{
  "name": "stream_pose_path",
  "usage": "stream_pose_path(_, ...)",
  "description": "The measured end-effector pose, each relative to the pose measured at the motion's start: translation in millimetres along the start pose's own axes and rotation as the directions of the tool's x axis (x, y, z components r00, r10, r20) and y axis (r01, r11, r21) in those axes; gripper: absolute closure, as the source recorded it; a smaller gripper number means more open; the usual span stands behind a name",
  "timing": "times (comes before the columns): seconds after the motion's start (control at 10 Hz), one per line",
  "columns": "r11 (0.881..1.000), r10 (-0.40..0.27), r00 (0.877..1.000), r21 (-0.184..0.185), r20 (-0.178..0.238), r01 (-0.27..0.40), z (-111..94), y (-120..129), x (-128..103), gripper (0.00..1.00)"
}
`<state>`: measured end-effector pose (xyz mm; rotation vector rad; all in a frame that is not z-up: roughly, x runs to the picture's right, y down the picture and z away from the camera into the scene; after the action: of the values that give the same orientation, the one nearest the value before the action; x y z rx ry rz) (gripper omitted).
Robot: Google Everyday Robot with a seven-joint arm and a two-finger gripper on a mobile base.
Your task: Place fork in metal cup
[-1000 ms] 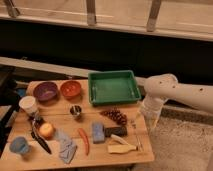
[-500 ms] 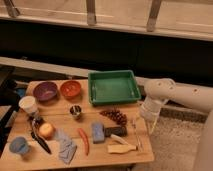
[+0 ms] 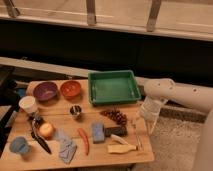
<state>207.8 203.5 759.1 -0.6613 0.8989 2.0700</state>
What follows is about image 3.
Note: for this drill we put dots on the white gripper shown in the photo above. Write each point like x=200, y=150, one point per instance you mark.
x=150, y=111

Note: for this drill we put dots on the clear plastic fork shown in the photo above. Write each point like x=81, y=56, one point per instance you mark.
x=136, y=134

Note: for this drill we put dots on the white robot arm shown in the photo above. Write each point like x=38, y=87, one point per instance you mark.
x=159, y=91

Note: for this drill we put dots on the small metal cup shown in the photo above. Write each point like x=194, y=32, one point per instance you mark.
x=76, y=111

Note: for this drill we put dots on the white paper cup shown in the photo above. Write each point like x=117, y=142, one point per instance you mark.
x=28, y=104

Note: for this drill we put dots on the blue plastic cup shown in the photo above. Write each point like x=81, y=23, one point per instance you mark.
x=19, y=145

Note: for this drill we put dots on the brown pine cone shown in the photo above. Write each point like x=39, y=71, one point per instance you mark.
x=116, y=115

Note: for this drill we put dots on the dark grey block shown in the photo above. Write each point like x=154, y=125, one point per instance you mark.
x=119, y=131

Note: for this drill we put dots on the green plastic tray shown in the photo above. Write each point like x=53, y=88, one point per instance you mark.
x=113, y=87

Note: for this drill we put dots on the white plastic spoon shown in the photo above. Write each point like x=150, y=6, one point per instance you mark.
x=119, y=139

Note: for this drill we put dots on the blue sponge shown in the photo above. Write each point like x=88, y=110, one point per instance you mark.
x=98, y=132

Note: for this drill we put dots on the red chili pepper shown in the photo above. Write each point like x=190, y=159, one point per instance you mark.
x=84, y=137

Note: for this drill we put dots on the orange bowl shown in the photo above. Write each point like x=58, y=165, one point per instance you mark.
x=70, y=89

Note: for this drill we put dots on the grey blue cloth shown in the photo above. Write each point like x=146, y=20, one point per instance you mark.
x=67, y=146

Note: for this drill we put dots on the wooden table board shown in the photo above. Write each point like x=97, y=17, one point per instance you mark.
x=57, y=112

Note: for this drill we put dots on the yellow red apple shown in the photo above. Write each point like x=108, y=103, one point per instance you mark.
x=46, y=130

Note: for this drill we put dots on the purple bowl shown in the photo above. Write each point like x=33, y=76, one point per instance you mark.
x=45, y=91

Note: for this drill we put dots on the black handled knife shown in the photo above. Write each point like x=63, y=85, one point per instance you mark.
x=38, y=138

